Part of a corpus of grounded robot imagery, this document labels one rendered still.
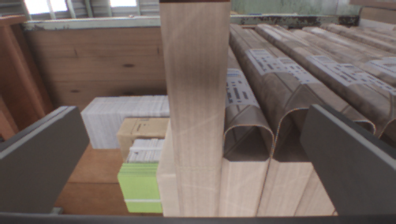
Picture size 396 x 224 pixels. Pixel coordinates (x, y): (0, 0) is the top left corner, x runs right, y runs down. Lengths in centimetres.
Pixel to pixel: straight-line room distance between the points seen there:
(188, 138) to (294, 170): 10
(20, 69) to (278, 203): 165
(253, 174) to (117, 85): 157
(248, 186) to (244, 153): 4
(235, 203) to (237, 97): 11
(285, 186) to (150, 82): 147
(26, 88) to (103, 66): 51
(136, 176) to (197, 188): 64
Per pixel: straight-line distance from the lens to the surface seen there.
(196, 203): 23
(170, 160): 84
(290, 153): 21
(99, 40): 164
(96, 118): 132
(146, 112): 119
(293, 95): 19
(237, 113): 19
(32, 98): 178
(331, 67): 30
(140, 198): 94
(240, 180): 21
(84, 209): 300
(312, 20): 156
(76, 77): 183
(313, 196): 25
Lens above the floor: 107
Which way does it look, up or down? 1 degrees up
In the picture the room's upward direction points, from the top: 90 degrees counter-clockwise
